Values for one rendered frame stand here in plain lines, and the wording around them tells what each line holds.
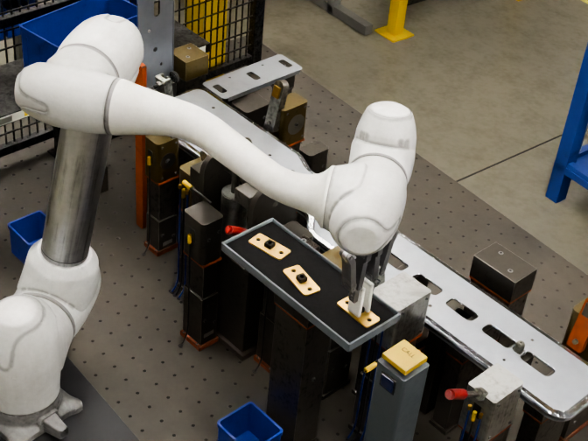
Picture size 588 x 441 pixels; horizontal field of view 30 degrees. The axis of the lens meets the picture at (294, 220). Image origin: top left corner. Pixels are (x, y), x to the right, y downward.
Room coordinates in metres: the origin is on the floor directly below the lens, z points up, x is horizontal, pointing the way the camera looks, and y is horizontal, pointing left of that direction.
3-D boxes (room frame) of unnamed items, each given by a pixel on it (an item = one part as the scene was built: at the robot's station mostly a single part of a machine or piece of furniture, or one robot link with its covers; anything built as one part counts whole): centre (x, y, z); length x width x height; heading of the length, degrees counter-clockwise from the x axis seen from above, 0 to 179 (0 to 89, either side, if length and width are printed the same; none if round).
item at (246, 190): (1.94, 0.11, 0.95); 0.18 x 0.13 x 0.49; 46
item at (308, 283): (1.61, -0.03, 1.17); 0.08 x 0.04 x 0.01; 35
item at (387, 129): (1.53, -0.14, 1.54); 0.13 x 0.11 x 0.16; 172
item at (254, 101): (2.54, 0.14, 0.84); 0.12 x 0.07 x 0.28; 136
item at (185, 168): (2.08, 0.24, 0.88); 0.11 x 0.07 x 0.37; 136
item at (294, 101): (2.46, 0.03, 0.87); 0.12 x 0.07 x 0.35; 136
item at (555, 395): (2.01, -0.13, 1.00); 1.38 x 0.22 x 0.02; 46
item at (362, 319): (1.54, -0.14, 1.17); 0.08 x 0.04 x 0.01; 45
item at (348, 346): (1.62, -0.04, 1.16); 0.37 x 0.14 x 0.02; 46
